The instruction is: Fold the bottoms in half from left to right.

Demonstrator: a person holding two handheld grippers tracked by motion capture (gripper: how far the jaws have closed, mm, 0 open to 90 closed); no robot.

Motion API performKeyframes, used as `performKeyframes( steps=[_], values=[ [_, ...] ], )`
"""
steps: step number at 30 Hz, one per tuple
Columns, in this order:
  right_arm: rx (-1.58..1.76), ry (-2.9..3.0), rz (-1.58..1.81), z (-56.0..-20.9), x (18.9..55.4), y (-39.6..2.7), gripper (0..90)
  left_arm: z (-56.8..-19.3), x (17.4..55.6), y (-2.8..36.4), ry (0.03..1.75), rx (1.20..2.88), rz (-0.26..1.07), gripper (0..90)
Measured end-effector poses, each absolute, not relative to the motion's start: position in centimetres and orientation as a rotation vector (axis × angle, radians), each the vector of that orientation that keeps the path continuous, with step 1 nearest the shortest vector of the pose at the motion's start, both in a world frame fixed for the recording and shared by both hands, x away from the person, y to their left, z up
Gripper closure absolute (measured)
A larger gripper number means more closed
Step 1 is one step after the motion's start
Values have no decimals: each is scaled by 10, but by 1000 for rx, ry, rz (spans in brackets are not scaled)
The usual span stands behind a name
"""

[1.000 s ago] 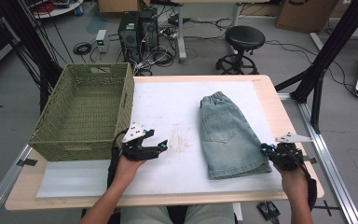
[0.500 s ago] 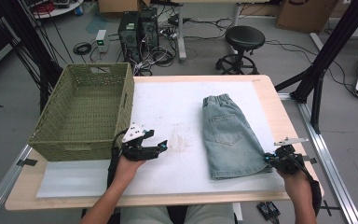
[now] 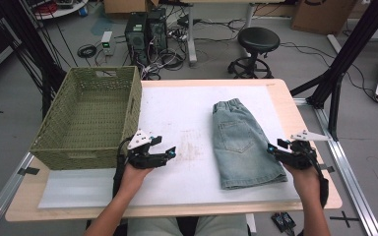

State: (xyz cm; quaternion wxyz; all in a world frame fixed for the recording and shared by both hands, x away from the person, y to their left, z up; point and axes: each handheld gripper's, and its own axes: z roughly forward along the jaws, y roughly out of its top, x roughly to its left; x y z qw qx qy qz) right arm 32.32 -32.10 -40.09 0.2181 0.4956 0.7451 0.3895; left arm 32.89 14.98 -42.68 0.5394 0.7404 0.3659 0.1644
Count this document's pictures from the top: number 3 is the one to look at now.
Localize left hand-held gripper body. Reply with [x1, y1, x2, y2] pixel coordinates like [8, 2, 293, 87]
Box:
[124, 128, 170, 170]

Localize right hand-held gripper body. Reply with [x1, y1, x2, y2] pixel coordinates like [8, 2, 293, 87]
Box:
[275, 129, 333, 170]

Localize light blue denim shorts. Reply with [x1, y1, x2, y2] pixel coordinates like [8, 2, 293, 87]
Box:
[212, 97, 288, 191]

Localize green woven basket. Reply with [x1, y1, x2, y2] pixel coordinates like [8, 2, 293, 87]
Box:
[29, 66, 143, 171]

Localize person's left hand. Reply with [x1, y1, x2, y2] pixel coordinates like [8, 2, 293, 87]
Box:
[117, 163, 156, 198]

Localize person's right hand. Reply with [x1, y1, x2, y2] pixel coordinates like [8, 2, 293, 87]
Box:
[283, 164, 323, 201]

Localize white foam mat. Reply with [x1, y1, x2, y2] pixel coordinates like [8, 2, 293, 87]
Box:
[38, 86, 309, 209]

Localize small black device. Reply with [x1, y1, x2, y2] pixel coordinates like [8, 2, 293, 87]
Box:
[271, 211, 297, 234]

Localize person's legs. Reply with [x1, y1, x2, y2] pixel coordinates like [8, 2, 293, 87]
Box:
[126, 215, 250, 236]

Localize black computer tower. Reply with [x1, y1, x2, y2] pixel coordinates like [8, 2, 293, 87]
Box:
[147, 8, 169, 53]
[124, 12, 150, 65]

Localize black round stool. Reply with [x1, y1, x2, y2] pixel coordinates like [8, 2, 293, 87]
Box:
[226, 27, 282, 80]

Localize white desk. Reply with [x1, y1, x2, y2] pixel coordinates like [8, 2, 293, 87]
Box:
[178, 0, 288, 65]

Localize small white device green light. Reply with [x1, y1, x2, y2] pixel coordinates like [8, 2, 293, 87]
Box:
[100, 30, 116, 56]

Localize large cardboard box with logo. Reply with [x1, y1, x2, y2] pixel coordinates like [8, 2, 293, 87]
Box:
[289, 0, 357, 36]

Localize open cardboard box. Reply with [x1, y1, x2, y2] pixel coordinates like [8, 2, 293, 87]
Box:
[102, 0, 160, 16]

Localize round white table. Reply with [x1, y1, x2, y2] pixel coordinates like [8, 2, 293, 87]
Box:
[23, 0, 90, 21]

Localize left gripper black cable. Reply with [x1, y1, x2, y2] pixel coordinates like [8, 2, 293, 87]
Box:
[112, 137, 130, 198]

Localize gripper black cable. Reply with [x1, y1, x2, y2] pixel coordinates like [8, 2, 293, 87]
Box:
[112, 137, 130, 198]
[311, 153, 330, 208]

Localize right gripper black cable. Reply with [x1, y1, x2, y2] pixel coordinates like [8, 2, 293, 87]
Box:
[311, 153, 330, 208]

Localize aluminium rail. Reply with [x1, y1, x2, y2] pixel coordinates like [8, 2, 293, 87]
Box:
[0, 151, 35, 236]
[293, 97, 378, 236]

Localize tangle of cables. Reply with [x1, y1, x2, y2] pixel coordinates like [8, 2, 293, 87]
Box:
[94, 45, 191, 82]

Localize black metal frame post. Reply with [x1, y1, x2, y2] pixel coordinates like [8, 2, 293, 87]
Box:
[289, 0, 378, 142]

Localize coiled black cable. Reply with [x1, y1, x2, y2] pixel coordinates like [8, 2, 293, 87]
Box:
[77, 43, 97, 59]

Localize black metal frame with cables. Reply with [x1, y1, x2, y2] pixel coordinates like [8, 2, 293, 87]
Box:
[0, 0, 77, 119]

